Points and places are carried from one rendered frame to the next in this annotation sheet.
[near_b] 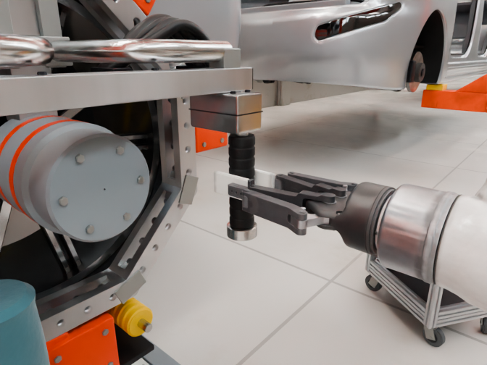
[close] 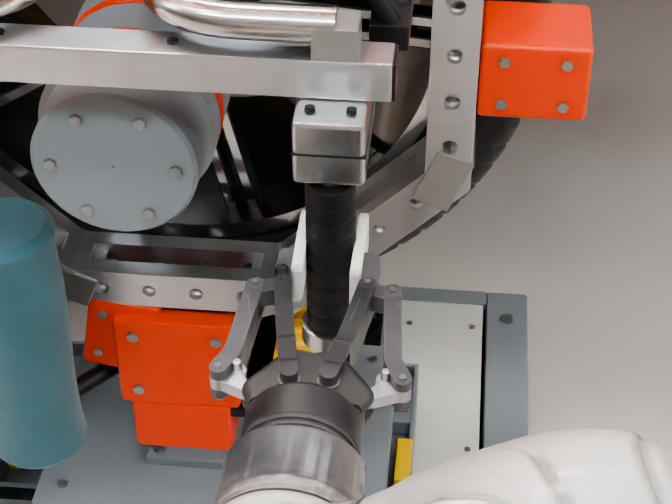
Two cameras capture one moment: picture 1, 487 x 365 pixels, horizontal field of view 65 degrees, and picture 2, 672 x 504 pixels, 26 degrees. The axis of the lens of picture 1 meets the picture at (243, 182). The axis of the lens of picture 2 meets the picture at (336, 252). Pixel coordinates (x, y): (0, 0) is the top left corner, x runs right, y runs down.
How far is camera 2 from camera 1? 0.82 m
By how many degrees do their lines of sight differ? 51
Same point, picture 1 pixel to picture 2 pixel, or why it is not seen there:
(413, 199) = (255, 450)
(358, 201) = (257, 404)
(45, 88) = not seen: outside the picture
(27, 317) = (19, 272)
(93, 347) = (192, 353)
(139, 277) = not seen: hidden behind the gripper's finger
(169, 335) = not seen: hidden behind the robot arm
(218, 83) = (292, 83)
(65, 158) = (55, 115)
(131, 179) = (160, 167)
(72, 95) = (21, 69)
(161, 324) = (616, 398)
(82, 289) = (215, 255)
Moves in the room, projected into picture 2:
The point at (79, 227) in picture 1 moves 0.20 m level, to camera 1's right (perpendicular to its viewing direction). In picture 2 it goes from (72, 202) to (210, 347)
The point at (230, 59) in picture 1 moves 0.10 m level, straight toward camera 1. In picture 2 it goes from (326, 46) to (199, 97)
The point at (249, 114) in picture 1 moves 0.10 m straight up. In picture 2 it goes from (325, 158) to (325, 28)
